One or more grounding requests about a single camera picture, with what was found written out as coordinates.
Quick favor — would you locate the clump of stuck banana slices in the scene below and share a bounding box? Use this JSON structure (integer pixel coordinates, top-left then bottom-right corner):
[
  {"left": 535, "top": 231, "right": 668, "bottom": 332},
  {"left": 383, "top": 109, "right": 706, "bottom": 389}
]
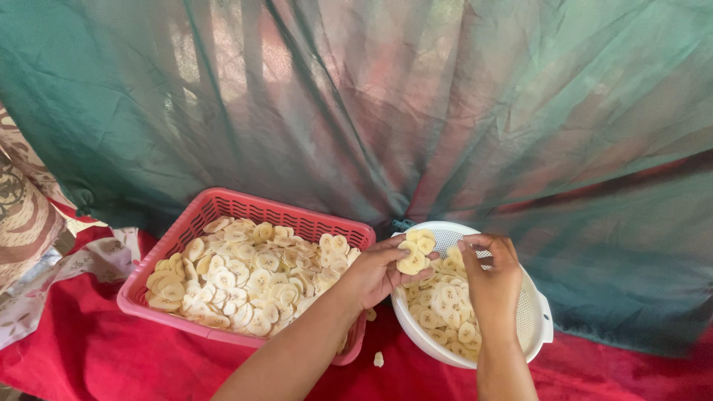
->
[{"left": 396, "top": 228, "right": 437, "bottom": 276}]

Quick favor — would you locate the white floral cloth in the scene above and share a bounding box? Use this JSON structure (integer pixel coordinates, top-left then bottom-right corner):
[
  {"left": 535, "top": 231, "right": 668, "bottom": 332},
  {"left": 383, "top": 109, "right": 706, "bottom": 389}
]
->
[{"left": 0, "top": 226, "right": 141, "bottom": 351}]

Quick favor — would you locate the white plastic colander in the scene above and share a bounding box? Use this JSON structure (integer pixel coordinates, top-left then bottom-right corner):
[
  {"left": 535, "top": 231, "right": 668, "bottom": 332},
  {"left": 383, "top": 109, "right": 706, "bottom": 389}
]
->
[{"left": 390, "top": 221, "right": 554, "bottom": 370}]

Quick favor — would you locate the green sheer curtain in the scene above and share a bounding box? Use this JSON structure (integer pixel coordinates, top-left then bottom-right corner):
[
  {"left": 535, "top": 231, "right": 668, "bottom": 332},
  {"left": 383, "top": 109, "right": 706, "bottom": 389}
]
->
[{"left": 0, "top": 0, "right": 713, "bottom": 358}]

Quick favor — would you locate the person's left hand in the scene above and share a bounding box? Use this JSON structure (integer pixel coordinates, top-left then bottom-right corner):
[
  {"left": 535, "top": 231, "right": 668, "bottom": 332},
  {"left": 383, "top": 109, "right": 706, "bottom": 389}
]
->
[{"left": 340, "top": 235, "right": 441, "bottom": 314}]

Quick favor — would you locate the pink plastic basket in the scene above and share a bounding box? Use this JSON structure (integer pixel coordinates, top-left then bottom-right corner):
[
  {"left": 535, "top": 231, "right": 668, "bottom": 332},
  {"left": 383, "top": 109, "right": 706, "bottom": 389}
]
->
[{"left": 116, "top": 187, "right": 377, "bottom": 366}]

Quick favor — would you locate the heap of separated banana slices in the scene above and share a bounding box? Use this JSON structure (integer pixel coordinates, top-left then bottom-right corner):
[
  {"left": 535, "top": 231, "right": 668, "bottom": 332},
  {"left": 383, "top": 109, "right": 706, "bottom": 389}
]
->
[{"left": 145, "top": 216, "right": 363, "bottom": 338}]

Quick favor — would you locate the red cloth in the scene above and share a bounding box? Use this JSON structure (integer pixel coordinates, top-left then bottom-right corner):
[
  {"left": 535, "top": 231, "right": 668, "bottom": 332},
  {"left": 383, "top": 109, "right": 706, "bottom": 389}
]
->
[{"left": 0, "top": 200, "right": 713, "bottom": 401}]

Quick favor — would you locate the pile of unsorted banana slices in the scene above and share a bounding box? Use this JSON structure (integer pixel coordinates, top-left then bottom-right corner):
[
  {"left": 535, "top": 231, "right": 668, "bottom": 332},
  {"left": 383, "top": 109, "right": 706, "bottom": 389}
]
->
[{"left": 402, "top": 245, "right": 483, "bottom": 363}]

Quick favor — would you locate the person's right hand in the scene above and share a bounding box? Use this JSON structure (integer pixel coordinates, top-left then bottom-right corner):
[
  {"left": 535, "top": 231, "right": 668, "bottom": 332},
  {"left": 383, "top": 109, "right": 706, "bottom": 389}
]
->
[{"left": 457, "top": 233, "right": 524, "bottom": 337}]

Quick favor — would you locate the brown patterned cushion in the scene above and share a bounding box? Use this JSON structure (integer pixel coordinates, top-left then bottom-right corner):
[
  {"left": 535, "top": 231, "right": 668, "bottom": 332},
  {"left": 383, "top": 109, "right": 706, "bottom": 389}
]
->
[{"left": 0, "top": 103, "right": 76, "bottom": 293}]

